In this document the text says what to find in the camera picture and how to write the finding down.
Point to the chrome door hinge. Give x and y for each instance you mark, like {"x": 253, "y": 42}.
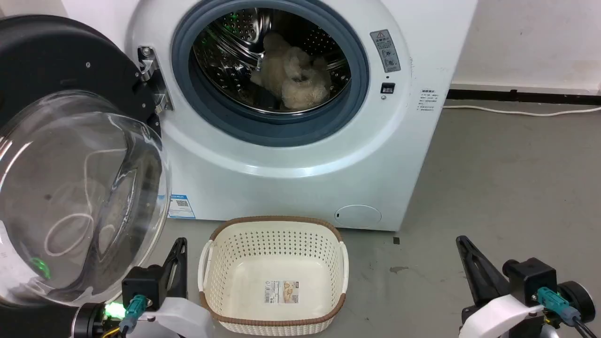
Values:
{"x": 149, "y": 70}

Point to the small printed text label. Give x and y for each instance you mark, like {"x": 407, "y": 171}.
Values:
{"x": 428, "y": 100}

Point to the beige plush toy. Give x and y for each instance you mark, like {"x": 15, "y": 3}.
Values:
{"x": 293, "y": 75}

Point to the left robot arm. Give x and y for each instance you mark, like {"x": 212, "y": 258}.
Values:
{"x": 89, "y": 321}

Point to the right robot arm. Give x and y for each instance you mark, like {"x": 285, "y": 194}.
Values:
{"x": 580, "y": 298}

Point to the blue QR code sticker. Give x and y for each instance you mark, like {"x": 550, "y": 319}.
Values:
{"x": 181, "y": 207}

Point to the grey warning sticker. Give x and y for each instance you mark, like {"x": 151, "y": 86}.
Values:
{"x": 385, "y": 50}

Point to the paper product label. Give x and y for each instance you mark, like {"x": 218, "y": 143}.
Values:
{"x": 281, "y": 292}

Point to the black washer door glass bowl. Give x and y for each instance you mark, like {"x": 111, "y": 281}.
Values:
{"x": 47, "y": 56}

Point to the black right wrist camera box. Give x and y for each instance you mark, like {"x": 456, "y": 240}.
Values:
{"x": 530, "y": 279}

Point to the black door latch socket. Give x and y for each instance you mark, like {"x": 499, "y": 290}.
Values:
{"x": 388, "y": 88}

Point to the round white filter cover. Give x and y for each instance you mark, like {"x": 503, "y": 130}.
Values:
{"x": 359, "y": 217}

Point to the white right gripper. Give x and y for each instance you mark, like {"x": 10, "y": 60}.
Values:
{"x": 502, "y": 319}

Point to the perforated steel drum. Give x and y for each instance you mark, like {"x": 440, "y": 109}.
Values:
{"x": 225, "y": 56}

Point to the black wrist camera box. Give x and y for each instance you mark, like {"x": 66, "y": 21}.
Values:
{"x": 143, "y": 284}
{"x": 530, "y": 279}

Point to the cream laundry basket brown rim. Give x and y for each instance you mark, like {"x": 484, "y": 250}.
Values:
{"x": 235, "y": 263}

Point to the black baseboard strip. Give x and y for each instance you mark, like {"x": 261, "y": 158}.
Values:
{"x": 516, "y": 96}

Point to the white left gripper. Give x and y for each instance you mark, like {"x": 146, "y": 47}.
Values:
{"x": 183, "y": 321}

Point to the white front-load washing machine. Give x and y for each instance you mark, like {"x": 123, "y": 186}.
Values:
{"x": 281, "y": 188}

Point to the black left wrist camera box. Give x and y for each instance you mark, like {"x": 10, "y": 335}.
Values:
{"x": 143, "y": 284}

